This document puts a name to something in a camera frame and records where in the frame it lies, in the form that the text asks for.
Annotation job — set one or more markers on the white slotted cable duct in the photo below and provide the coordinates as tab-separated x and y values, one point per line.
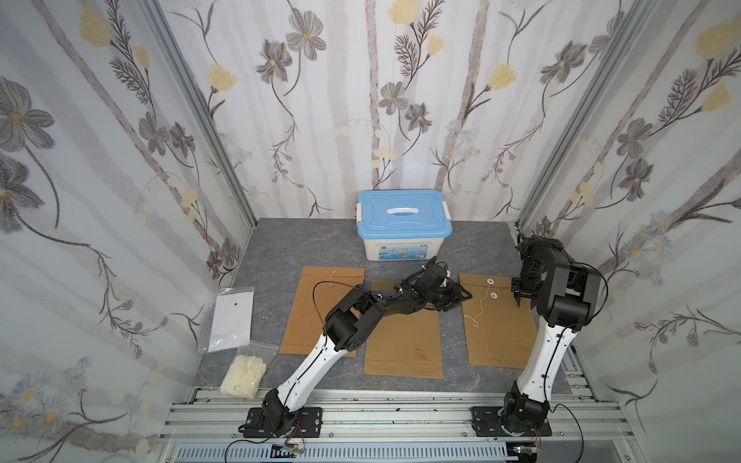
347	452

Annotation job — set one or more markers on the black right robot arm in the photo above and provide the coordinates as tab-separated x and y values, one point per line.
564	293

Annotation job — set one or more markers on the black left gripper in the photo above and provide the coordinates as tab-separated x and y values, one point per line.
443	287

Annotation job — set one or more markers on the blue lidded storage box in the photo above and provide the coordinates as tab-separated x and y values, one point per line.
402	224

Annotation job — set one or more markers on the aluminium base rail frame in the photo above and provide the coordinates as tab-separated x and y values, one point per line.
581	429

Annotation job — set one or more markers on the clear plastic bag white card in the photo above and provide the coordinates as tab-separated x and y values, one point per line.
228	320

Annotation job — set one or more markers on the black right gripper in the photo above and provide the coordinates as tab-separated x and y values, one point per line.
523	286

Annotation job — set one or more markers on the crumpled white foam piece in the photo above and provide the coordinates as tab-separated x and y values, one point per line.
244	376

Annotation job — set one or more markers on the kraft file bag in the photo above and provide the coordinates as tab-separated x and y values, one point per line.
319	290
500	332
406	345

